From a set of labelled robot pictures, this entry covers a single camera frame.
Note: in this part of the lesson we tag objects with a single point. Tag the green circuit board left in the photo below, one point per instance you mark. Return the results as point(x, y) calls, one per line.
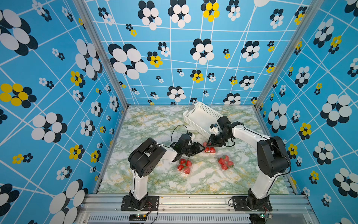
point(138, 218)

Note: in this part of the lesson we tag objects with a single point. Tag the left aluminium corner post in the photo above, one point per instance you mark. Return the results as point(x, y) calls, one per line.
point(90, 26)

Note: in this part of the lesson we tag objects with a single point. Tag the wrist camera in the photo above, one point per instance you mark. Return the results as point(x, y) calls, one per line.
point(186, 139)
point(221, 123)

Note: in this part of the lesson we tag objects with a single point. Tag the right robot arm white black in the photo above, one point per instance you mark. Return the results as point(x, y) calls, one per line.
point(271, 159)

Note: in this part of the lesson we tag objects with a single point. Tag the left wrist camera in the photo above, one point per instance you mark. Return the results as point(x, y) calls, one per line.
point(186, 139)

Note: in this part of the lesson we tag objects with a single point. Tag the circuit board right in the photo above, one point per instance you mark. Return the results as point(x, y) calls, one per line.
point(260, 218)

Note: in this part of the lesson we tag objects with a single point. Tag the aluminium front frame rail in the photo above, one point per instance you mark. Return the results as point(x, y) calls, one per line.
point(195, 209)

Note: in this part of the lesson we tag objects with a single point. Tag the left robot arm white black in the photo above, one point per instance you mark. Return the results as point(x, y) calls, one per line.
point(145, 158)

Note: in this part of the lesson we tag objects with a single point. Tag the aluminium corner post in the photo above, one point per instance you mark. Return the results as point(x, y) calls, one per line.
point(90, 26)
point(298, 34)

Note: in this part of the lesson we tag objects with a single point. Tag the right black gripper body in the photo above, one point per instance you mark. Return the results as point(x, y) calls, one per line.
point(219, 139)

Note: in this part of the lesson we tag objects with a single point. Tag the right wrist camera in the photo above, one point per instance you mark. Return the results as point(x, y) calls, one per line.
point(221, 123)

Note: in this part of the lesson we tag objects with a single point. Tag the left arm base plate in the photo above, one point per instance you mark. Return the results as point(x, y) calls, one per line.
point(148, 203)

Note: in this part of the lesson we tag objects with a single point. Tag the right aluminium corner post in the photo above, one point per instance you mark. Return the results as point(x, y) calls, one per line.
point(298, 34)

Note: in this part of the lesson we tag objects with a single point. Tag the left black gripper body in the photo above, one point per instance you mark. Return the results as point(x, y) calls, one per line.
point(189, 150)

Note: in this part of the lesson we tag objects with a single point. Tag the white perforated plastic basket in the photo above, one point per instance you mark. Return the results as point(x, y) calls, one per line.
point(200, 117)

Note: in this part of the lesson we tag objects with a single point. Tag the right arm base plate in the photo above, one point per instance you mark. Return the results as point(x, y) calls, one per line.
point(250, 203)

